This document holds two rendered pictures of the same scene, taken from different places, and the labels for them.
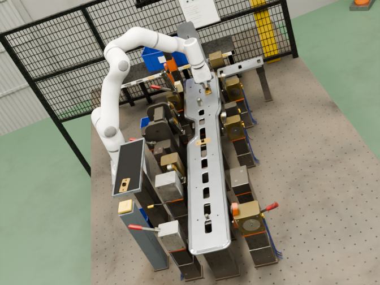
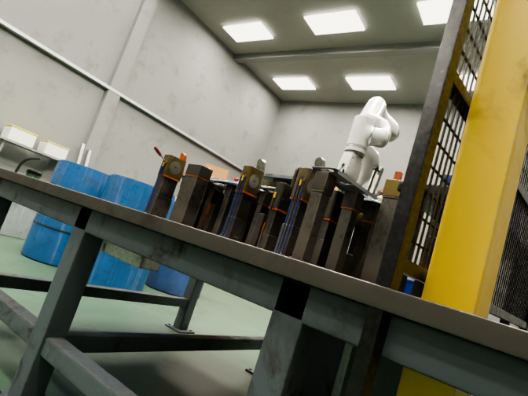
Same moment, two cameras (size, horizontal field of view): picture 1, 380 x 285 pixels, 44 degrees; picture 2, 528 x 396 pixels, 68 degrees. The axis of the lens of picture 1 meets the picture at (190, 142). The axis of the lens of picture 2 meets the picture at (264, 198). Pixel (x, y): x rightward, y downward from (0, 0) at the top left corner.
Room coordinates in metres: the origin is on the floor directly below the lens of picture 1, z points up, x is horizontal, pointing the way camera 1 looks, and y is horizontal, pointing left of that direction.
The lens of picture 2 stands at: (2.97, -1.68, 0.68)
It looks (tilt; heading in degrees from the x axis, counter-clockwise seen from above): 8 degrees up; 121
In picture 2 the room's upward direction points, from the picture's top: 18 degrees clockwise
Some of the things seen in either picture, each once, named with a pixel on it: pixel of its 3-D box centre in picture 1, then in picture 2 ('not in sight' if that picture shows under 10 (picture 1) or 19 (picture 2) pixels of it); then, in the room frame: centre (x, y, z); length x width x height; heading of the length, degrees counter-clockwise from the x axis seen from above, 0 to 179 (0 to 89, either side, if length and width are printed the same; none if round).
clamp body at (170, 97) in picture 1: (179, 116); (360, 242); (2.48, -0.01, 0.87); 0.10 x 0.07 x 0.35; 76
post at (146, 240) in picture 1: (145, 237); not in sight; (1.59, 0.38, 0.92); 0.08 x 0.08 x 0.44; 76
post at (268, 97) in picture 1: (263, 81); (313, 218); (2.49, -0.59, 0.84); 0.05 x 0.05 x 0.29; 76
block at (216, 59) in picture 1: (223, 78); (387, 234); (2.67, -0.37, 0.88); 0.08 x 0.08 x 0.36; 76
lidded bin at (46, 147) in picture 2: not in sight; (53, 150); (-4.43, 2.55, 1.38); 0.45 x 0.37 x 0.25; 85
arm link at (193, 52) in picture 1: (192, 50); (361, 133); (2.43, -0.23, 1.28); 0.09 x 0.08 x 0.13; 13
